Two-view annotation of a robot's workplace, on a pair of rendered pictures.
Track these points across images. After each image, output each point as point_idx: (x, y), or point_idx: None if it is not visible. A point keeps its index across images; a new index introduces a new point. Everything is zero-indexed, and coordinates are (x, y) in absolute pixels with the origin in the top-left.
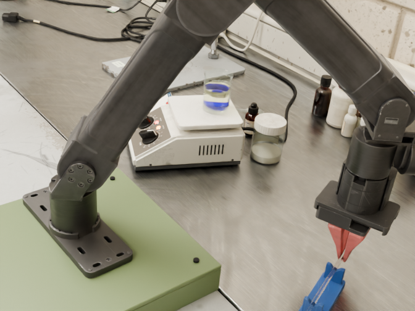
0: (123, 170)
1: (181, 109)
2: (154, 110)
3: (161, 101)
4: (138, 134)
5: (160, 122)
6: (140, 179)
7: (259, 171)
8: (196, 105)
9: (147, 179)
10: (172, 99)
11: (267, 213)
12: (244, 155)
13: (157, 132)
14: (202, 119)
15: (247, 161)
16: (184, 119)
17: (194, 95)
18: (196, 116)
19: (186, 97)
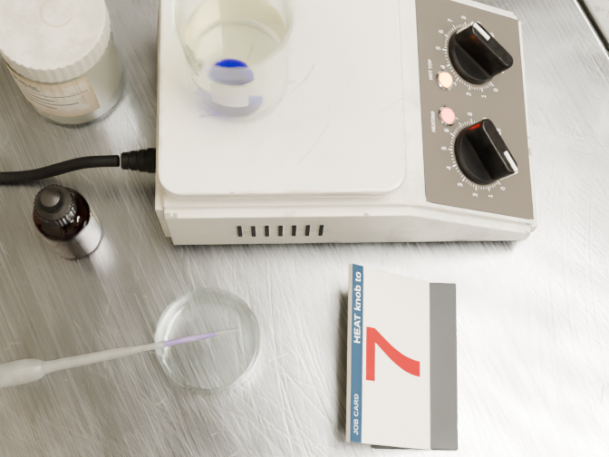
0: (541, 53)
1: (366, 80)
2: (448, 207)
3: (386, 417)
4: (503, 121)
5: (434, 103)
6: (493, 3)
7: (125, 6)
8: (307, 104)
9: (471, 0)
10: (390, 158)
11: None
12: (140, 97)
13: (452, 53)
14: (304, 5)
15: (143, 58)
16: (369, 10)
17: (294, 192)
18: (321, 28)
19: (330, 175)
